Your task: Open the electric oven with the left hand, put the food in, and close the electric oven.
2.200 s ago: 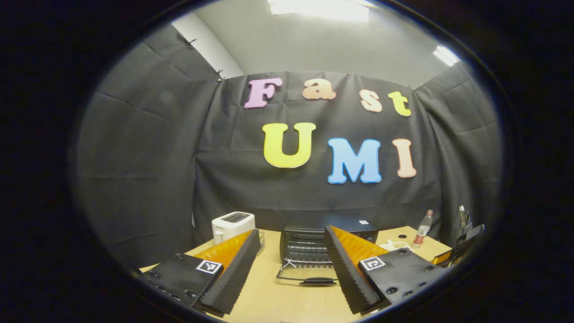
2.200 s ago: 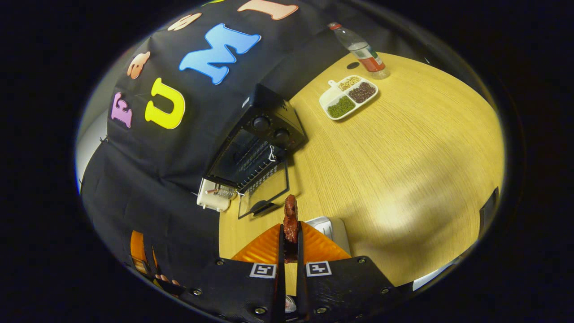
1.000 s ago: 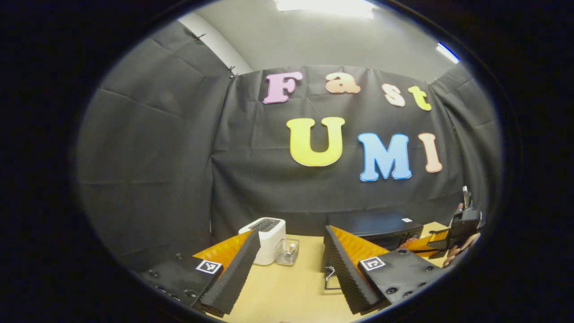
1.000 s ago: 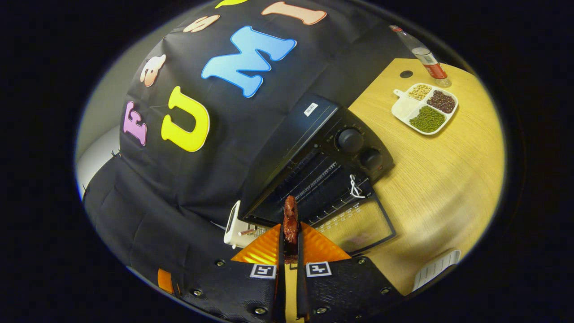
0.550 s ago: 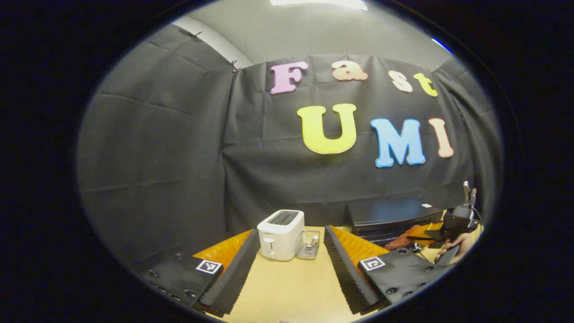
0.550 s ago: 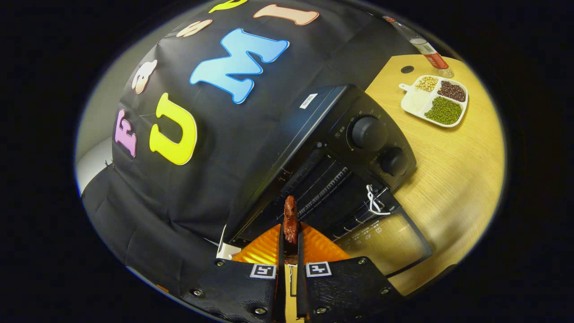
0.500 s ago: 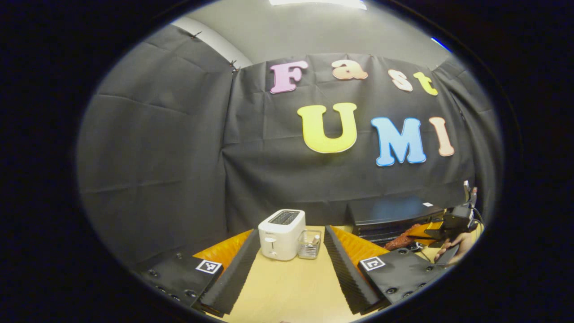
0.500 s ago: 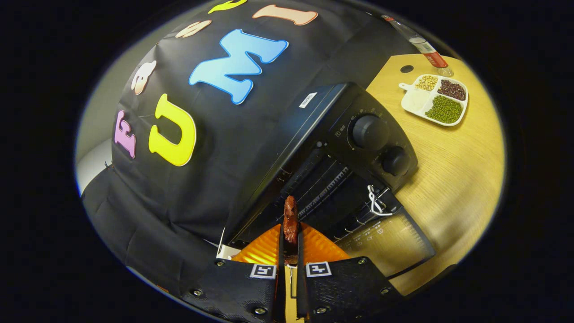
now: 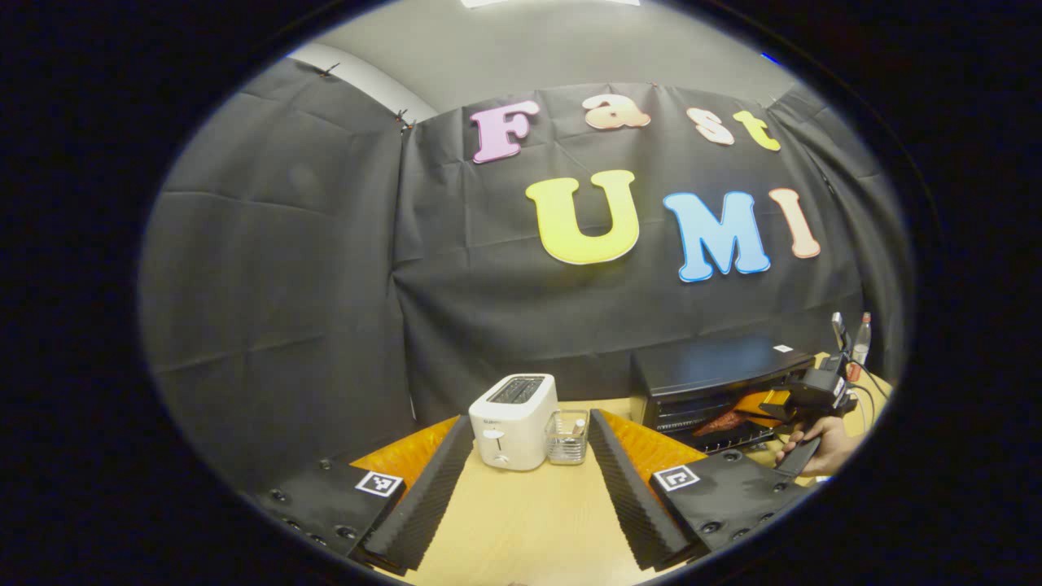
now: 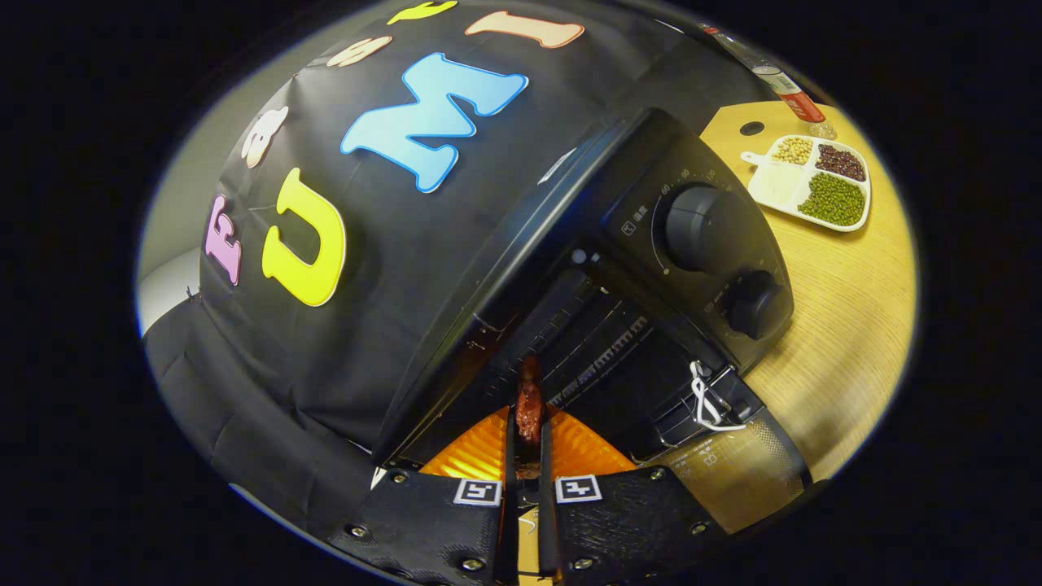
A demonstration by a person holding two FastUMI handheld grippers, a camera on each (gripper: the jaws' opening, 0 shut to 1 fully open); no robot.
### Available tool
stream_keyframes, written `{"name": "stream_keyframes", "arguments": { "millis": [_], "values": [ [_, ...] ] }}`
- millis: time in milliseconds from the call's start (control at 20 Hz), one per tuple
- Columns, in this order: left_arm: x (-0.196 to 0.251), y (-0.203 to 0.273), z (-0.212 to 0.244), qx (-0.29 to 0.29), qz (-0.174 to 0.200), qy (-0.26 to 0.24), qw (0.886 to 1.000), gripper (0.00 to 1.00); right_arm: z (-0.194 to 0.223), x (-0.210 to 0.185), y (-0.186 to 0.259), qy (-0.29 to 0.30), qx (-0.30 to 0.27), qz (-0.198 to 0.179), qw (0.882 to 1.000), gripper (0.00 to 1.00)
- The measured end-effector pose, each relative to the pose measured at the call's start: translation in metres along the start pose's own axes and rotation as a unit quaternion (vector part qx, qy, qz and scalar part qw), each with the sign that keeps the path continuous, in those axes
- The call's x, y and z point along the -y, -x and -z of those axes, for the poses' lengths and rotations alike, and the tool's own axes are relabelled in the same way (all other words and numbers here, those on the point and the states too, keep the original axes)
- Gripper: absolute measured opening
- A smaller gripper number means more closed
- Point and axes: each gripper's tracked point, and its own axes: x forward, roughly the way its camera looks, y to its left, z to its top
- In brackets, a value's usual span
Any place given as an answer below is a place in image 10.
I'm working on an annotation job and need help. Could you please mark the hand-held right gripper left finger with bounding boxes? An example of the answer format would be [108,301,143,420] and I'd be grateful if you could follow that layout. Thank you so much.
[330,407,519,586]

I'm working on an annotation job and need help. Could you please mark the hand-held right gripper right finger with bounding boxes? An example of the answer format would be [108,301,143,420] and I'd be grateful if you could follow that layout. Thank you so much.
[537,405,733,586]

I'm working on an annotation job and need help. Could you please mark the red meat piece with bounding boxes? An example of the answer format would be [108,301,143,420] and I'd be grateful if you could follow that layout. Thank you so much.
[514,356,545,447]

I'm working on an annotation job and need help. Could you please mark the black electric oven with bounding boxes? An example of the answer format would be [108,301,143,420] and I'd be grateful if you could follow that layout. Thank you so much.
[370,106,815,538]

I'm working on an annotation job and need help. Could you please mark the metal oven rack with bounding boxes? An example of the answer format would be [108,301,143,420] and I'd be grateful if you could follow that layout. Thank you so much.
[513,273,656,408]

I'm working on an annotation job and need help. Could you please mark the black backdrop cloth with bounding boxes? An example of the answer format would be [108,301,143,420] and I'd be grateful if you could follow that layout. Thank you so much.
[142,0,774,538]

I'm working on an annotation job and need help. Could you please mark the white divided plate of beans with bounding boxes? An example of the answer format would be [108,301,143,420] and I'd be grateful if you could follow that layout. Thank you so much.
[739,134,872,234]

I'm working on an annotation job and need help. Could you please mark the clear red label water bottle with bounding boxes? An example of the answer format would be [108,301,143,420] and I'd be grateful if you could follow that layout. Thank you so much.
[700,23,839,141]

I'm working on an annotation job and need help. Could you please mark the white string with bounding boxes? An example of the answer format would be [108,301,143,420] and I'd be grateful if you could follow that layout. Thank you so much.
[689,361,747,433]

